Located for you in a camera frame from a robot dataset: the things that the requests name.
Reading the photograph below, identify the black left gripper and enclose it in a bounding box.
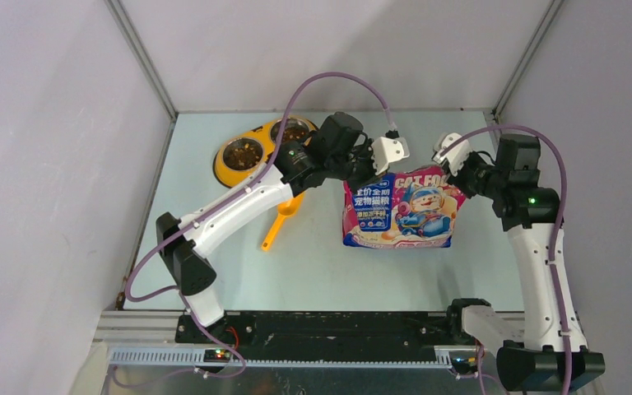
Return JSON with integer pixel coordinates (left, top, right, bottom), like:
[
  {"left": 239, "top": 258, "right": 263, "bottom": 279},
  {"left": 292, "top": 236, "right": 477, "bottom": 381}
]
[{"left": 325, "top": 137, "right": 388, "bottom": 195}]

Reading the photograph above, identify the colourful cat food bag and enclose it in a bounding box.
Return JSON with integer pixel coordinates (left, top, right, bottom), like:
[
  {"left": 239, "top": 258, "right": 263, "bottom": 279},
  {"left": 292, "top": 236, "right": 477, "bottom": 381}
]
[{"left": 342, "top": 165, "right": 466, "bottom": 249}]

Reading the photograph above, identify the yellow plastic food scoop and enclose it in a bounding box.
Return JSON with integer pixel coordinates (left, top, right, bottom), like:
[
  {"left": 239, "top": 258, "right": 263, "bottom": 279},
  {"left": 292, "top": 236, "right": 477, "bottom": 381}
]
[{"left": 261, "top": 193, "right": 304, "bottom": 252}]

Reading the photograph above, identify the yellow double pet bowl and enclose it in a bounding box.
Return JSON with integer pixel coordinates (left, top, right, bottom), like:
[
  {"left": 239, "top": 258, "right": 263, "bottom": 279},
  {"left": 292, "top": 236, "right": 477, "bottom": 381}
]
[{"left": 213, "top": 117, "right": 318, "bottom": 188}]

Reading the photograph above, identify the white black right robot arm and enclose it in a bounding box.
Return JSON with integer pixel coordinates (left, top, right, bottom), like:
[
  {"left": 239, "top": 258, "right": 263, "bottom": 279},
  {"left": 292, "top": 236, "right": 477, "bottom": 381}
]
[{"left": 434, "top": 132, "right": 606, "bottom": 394}]

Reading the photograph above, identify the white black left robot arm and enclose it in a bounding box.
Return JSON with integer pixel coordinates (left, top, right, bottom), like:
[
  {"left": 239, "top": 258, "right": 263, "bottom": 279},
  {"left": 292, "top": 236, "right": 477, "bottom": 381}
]
[{"left": 156, "top": 112, "right": 399, "bottom": 343}]

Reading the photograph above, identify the brown pet food kibble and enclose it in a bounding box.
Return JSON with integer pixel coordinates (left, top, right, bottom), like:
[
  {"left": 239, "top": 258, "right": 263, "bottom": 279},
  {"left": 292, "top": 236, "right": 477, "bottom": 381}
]
[{"left": 221, "top": 126, "right": 309, "bottom": 170}]

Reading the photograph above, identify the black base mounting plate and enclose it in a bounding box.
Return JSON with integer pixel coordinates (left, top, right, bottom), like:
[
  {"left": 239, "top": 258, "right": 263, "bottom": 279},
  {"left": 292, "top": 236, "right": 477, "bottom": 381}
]
[{"left": 174, "top": 310, "right": 476, "bottom": 357}]

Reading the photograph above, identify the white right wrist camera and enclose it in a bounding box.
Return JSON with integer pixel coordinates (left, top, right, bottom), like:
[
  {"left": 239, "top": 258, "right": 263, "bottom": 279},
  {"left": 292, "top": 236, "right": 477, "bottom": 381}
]
[{"left": 432, "top": 132, "right": 472, "bottom": 176}]

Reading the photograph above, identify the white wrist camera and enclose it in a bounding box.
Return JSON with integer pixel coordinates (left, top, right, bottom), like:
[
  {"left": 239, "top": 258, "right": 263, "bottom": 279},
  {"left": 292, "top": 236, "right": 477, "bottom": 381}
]
[
  {"left": 371, "top": 137, "right": 410, "bottom": 176},
  {"left": 432, "top": 132, "right": 472, "bottom": 176}
]

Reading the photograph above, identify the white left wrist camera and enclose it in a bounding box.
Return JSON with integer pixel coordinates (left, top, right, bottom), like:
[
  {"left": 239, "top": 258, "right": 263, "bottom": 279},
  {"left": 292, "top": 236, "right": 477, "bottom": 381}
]
[{"left": 371, "top": 137, "right": 410, "bottom": 176}]

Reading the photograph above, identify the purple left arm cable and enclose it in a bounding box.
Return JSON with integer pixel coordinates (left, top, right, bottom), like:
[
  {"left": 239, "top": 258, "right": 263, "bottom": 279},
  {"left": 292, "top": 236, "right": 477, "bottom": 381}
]
[{"left": 109, "top": 72, "right": 400, "bottom": 389}]

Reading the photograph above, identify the aluminium right corner post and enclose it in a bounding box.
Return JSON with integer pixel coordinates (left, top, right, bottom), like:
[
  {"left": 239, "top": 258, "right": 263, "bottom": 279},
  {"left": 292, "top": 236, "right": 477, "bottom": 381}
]
[{"left": 492, "top": 0, "right": 566, "bottom": 120}]

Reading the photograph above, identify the aluminium corner post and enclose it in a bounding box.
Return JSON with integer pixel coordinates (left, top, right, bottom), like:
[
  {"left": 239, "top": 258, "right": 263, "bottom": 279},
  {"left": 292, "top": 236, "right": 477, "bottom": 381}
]
[
  {"left": 105, "top": 0, "right": 179, "bottom": 122},
  {"left": 492, "top": 0, "right": 566, "bottom": 120}
]

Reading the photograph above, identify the aluminium left corner post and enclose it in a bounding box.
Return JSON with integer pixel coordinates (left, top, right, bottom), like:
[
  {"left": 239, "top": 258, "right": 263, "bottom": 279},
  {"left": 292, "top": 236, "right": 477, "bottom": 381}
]
[{"left": 105, "top": 0, "right": 179, "bottom": 122}]

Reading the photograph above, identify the aluminium front frame rail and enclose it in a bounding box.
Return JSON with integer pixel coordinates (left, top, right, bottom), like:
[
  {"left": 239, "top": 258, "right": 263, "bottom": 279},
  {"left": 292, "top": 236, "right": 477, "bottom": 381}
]
[{"left": 93, "top": 310, "right": 590, "bottom": 395}]

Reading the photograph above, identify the grey slotted cable duct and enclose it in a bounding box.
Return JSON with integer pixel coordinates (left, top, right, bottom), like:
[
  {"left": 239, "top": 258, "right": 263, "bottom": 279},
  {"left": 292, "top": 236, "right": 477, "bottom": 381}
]
[{"left": 109, "top": 347, "right": 452, "bottom": 369}]

